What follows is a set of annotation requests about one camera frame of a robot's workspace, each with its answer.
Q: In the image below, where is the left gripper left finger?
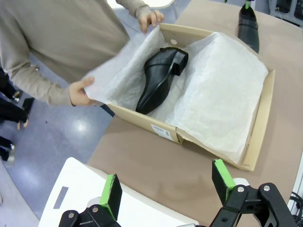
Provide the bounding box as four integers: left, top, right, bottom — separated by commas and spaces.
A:
58, 174, 124, 227

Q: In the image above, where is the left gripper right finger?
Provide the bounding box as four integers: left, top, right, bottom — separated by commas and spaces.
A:
209, 158, 298, 227

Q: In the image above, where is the brown cardboard shoe box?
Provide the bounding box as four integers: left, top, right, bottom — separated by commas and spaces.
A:
104, 23, 276, 171

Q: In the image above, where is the white tissue paper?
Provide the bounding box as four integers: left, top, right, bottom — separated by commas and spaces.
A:
84, 23, 269, 164

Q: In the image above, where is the person's left forearm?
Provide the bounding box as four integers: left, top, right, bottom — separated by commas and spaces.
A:
116, 0, 152, 19

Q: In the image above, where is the person's right forearm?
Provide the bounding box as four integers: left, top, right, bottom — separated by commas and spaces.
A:
0, 30, 74, 107

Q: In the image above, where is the white plastic storage box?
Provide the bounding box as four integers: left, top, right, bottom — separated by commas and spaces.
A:
39, 157, 199, 227

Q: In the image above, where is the person's left hand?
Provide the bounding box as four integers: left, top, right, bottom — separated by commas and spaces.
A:
138, 9, 165, 34

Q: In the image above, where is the person's right hand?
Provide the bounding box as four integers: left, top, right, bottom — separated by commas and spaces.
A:
69, 76, 95, 106

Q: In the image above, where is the white side table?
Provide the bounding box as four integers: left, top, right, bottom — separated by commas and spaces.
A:
106, 0, 178, 11

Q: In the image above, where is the person in beige sweater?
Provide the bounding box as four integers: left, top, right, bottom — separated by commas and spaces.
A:
0, 0, 152, 107

